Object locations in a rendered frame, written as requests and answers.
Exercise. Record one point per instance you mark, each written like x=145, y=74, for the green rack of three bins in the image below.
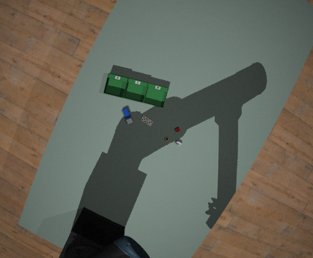
x=135, y=90

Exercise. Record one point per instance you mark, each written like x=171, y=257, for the white domino with black pips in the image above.
x=146, y=120

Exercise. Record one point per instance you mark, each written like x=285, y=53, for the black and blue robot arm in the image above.
x=124, y=247

